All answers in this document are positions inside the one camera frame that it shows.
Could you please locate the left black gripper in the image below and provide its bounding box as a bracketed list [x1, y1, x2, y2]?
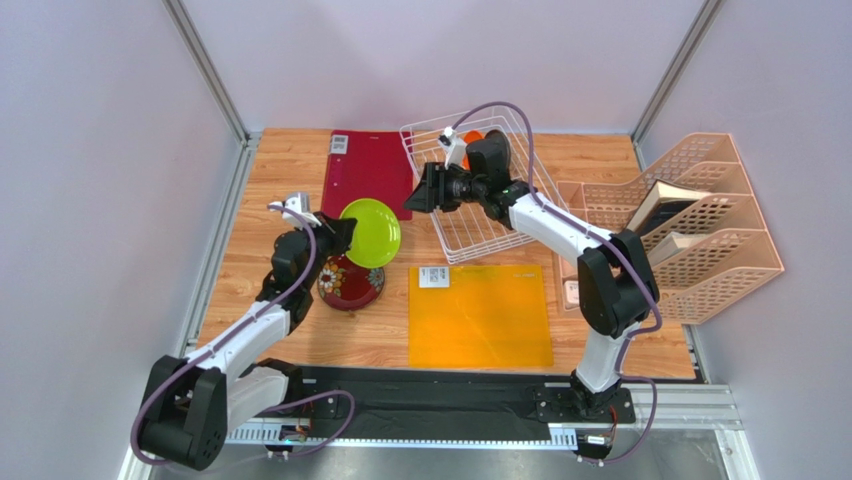
[294, 210, 356, 290]

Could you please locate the green plastic plate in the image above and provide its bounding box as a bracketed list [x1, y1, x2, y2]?
[341, 198, 402, 269]

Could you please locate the red floral plate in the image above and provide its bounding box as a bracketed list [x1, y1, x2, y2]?
[316, 255, 386, 312]

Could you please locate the white wire dish rack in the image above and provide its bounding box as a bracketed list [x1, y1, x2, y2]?
[399, 101, 565, 264]

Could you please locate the orange plastic plate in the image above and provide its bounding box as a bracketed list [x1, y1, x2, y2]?
[462, 130, 484, 170]

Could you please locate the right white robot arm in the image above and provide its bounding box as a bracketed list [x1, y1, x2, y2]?
[404, 131, 661, 417]

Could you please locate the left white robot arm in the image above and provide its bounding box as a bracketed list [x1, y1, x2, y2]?
[130, 208, 357, 471]

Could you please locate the red mat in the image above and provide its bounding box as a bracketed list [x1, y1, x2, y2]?
[321, 130, 414, 221]

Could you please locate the white barcode label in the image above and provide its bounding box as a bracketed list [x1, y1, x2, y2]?
[417, 266, 451, 289]

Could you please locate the white label on red mat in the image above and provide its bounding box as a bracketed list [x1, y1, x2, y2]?
[329, 133, 349, 155]

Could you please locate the dark grey plate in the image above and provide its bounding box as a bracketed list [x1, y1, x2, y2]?
[485, 129, 512, 172]

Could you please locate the orange mat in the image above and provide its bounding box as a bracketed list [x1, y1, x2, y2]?
[408, 265, 554, 369]

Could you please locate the small beige tray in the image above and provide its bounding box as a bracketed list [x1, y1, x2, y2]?
[553, 254, 579, 312]

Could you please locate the black cover book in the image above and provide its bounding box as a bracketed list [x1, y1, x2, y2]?
[626, 180, 710, 236]

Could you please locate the tan book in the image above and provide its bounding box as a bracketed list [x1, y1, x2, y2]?
[648, 232, 708, 267]

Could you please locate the beige plastic file organizer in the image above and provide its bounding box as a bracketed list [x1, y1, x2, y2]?
[557, 133, 784, 325]

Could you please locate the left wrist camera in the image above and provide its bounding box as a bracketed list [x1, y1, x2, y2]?
[280, 192, 321, 228]

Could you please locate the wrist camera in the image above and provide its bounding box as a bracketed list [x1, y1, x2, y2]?
[280, 192, 321, 228]
[438, 126, 467, 169]

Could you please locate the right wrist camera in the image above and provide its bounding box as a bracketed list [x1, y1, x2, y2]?
[438, 126, 467, 169]

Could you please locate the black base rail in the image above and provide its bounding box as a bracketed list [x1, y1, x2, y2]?
[176, 362, 637, 444]

